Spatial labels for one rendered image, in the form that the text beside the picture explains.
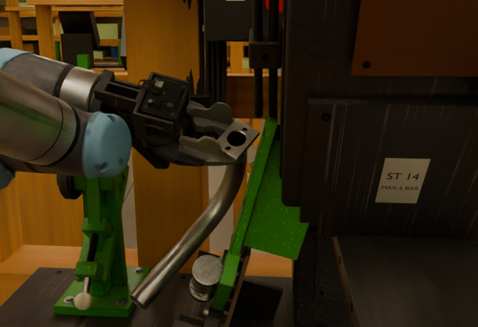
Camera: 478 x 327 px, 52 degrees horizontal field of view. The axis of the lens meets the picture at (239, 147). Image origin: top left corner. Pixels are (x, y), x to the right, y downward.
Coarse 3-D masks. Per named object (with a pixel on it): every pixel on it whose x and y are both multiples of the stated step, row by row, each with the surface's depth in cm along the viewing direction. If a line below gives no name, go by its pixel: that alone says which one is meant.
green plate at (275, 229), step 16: (272, 128) 55; (272, 144) 56; (256, 160) 56; (272, 160) 57; (256, 176) 56; (272, 176) 57; (256, 192) 57; (272, 192) 58; (240, 208) 66; (256, 208) 58; (272, 208) 58; (288, 208) 58; (240, 224) 58; (256, 224) 59; (272, 224) 59; (288, 224) 59; (304, 224) 58; (240, 240) 58; (256, 240) 60; (272, 240) 59; (288, 240) 59; (288, 256) 60
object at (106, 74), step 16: (112, 80) 65; (144, 80) 64; (160, 80) 64; (176, 80) 65; (96, 96) 63; (112, 96) 62; (128, 96) 65; (144, 96) 63; (160, 96) 63; (176, 96) 63; (112, 112) 67; (128, 112) 66; (144, 112) 62; (160, 112) 62; (176, 112) 62; (144, 128) 64; (160, 128) 63; (176, 128) 64; (144, 144) 67; (160, 144) 66
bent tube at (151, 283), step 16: (240, 128) 68; (224, 144) 66; (240, 144) 70; (224, 176) 75; (240, 176) 73; (224, 192) 75; (208, 208) 75; (224, 208) 75; (208, 224) 74; (192, 240) 72; (176, 256) 71; (160, 272) 69; (176, 272) 71; (144, 288) 68; (160, 288) 69; (144, 304) 67
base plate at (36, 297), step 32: (32, 288) 91; (64, 288) 91; (288, 288) 91; (0, 320) 81; (32, 320) 81; (64, 320) 81; (96, 320) 81; (128, 320) 81; (160, 320) 81; (256, 320) 81; (288, 320) 81
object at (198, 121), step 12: (192, 108) 68; (204, 108) 68; (216, 108) 67; (228, 108) 66; (192, 120) 70; (204, 120) 69; (216, 120) 69; (228, 120) 68; (204, 132) 70; (216, 132) 70
